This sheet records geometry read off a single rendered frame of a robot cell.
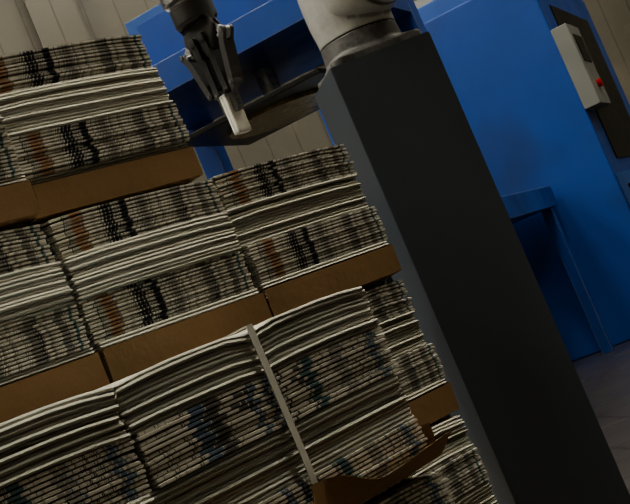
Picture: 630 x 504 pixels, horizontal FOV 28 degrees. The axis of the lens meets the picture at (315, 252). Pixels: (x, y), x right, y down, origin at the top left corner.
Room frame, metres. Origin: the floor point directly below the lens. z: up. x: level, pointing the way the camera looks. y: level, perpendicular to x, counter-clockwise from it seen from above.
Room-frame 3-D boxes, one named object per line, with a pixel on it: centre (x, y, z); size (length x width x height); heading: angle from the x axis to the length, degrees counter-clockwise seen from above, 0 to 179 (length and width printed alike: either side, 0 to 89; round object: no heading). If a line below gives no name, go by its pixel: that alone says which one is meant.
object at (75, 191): (1.71, 0.26, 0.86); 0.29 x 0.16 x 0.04; 133
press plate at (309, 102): (4.08, -0.08, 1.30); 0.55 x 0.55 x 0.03; 67
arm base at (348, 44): (2.36, -0.23, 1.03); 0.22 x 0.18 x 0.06; 11
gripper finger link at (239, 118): (2.06, 0.03, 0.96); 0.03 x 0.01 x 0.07; 135
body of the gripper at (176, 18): (2.07, 0.03, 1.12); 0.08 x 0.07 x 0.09; 45
